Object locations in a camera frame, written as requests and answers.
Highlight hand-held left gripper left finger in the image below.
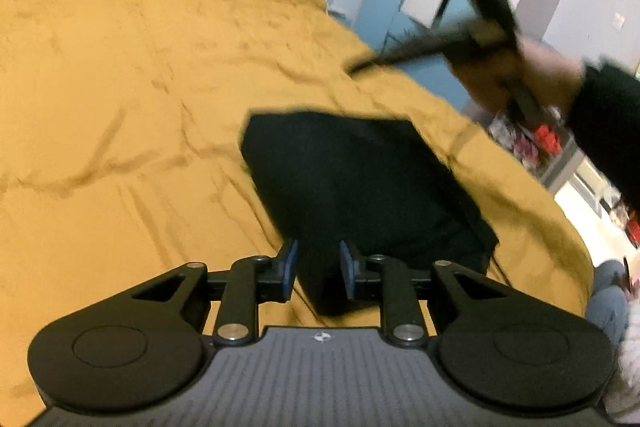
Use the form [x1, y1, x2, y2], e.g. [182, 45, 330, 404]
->
[131, 238, 301, 348]

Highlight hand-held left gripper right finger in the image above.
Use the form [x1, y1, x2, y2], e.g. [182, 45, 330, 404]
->
[339, 239, 508, 348]

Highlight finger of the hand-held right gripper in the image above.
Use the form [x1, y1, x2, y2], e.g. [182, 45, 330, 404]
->
[347, 27, 471, 76]

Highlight black pants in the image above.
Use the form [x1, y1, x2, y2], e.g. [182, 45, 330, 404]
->
[239, 109, 501, 318]

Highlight person's right hand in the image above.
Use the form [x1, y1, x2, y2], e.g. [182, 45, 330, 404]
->
[450, 41, 585, 112]

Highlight red box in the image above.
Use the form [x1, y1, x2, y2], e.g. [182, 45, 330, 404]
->
[531, 126, 562, 156]

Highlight yellow bed blanket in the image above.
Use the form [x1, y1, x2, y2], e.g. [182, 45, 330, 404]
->
[0, 0, 596, 427]

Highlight person's leg in jeans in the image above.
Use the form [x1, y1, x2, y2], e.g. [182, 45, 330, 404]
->
[584, 259, 632, 349]

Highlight white fleece garment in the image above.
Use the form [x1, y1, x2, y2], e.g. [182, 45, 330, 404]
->
[602, 307, 640, 424]

